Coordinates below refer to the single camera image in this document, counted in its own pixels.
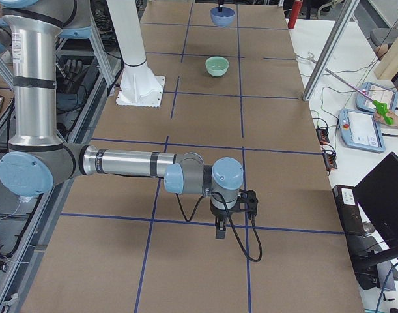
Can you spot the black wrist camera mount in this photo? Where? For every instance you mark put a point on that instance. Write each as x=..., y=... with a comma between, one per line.
x=247, y=202

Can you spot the blue tape line crosswise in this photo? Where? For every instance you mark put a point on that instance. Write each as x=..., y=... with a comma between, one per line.
x=164, y=221

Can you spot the blue tape line lengthwise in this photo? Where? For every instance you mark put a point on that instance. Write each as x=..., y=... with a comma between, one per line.
x=248, y=270

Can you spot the person hand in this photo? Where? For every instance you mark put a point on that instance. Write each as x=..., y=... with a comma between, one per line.
x=390, y=115

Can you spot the black monitor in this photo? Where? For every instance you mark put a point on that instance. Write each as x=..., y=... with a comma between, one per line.
x=377, y=194

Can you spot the aluminium frame post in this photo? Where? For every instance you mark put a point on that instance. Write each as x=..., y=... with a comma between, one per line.
x=335, y=35

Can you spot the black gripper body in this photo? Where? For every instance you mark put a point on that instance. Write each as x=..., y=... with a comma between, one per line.
x=219, y=214

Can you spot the green bowl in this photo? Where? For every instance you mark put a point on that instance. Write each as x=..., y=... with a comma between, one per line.
x=217, y=66

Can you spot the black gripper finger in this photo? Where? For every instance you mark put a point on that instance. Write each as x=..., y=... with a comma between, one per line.
x=220, y=229
x=220, y=5

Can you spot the black desktop computer box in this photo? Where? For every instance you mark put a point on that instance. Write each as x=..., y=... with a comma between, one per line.
x=349, y=212

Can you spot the far teach pendant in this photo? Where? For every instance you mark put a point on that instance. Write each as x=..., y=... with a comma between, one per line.
x=379, y=93

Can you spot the teach pendant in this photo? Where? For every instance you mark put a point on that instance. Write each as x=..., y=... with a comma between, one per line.
x=359, y=130
x=379, y=93

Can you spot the orange black electronics module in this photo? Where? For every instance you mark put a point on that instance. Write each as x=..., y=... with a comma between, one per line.
x=322, y=130

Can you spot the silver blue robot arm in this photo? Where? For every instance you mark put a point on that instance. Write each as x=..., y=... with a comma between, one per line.
x=38, y=159

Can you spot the blue bowl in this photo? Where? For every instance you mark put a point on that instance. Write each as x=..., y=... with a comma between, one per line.
x=222, y=17

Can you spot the red bottle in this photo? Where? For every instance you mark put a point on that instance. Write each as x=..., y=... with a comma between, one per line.
x=295, y=11

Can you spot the wooden board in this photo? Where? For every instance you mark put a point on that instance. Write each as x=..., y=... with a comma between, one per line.
x=387, y=68

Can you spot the green handled grabber stick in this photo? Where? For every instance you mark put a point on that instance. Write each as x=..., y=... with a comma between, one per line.
x=381, y=107

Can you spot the near teach pendant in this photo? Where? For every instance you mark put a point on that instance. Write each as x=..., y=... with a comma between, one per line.
x=359, y=130

